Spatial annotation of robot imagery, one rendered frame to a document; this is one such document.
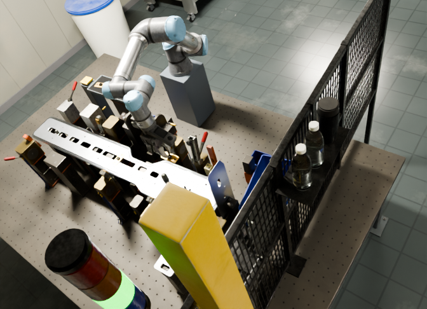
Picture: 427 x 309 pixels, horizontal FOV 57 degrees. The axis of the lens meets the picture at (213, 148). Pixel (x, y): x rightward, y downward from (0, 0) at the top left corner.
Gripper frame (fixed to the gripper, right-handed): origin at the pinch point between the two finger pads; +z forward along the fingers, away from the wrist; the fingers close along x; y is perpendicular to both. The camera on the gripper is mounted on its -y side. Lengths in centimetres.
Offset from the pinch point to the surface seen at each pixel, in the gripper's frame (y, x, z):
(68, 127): 97, -6, 17
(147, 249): 21, 30, 55
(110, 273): -67, 62, -65
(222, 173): -27.1, -1.6, 4.5
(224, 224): -29.7, 11.1, 24.1
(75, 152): 78, 7, 19
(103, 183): 40.6, 17.9, 18.3
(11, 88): 325, -63, 79
